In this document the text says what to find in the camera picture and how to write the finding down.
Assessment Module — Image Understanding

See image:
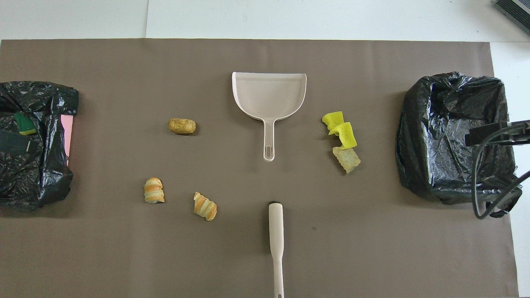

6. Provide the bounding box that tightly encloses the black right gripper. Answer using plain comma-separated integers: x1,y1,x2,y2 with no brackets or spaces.
465,120,530,147

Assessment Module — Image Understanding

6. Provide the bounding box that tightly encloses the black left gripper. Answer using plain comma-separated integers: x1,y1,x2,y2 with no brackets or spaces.
0,130,32,154

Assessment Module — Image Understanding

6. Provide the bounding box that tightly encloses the striped toy croissant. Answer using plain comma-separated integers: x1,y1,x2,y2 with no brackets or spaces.
144,177,165,204
193,192,218,221

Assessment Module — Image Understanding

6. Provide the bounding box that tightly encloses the large yellow sponge piece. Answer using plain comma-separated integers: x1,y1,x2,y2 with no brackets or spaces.
328,122,357,150

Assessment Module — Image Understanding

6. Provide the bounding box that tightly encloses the pale beige sponge piece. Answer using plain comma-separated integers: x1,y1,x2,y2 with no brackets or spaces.
332,147,361,174

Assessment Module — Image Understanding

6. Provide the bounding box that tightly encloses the small yellow sponge piece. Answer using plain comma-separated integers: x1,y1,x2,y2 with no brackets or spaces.
322,111,345,132

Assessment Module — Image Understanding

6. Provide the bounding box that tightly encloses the brown bread roll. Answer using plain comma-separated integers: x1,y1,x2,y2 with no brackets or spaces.
168,118,197,135

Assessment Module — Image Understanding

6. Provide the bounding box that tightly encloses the pale pink plastic dustpan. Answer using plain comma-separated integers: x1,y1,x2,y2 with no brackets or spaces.
231,72,307,162

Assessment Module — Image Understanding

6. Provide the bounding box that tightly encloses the pale handled black bristle brush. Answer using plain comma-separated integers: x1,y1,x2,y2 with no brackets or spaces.
268,202,285,298

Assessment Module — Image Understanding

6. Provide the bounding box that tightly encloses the black trash bag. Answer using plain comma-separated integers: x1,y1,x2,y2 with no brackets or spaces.
395,72,523,219
0,81,79,211

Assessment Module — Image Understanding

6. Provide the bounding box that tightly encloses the pink plastic bin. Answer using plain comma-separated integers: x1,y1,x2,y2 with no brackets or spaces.
60,115,74,167

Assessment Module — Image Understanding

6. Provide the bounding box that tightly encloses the green and yellow sponge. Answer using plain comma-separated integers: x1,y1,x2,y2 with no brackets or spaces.
14,112,38,136

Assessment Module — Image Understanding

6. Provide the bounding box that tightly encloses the brown paper table mat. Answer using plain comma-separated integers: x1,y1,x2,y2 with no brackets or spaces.
0,38,519,298

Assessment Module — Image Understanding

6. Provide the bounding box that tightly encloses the dark grey ribbed box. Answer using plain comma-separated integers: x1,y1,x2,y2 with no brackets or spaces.
493,0,530,34

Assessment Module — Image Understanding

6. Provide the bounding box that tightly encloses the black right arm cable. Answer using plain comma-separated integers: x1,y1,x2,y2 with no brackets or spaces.
472,124,530,220

